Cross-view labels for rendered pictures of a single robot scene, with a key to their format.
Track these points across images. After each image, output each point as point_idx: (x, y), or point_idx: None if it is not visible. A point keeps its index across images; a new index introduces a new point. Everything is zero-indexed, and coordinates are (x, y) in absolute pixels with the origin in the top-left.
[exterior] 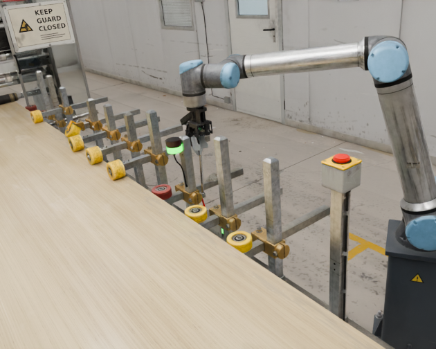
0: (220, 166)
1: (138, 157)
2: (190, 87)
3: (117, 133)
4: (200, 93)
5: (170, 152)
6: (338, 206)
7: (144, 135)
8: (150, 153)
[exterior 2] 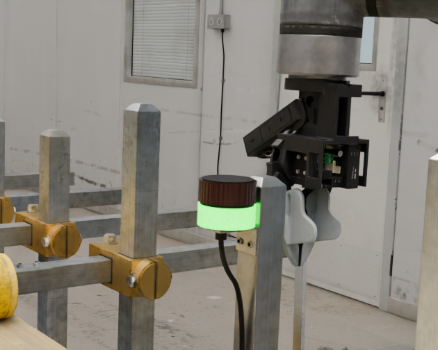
0: None
1: (68, 260)
2: (320, 1)
3: (6, 206)
4: (350, 28)
5: (213, 224)
6: None
7: (90, 217)
8: (112, 253)
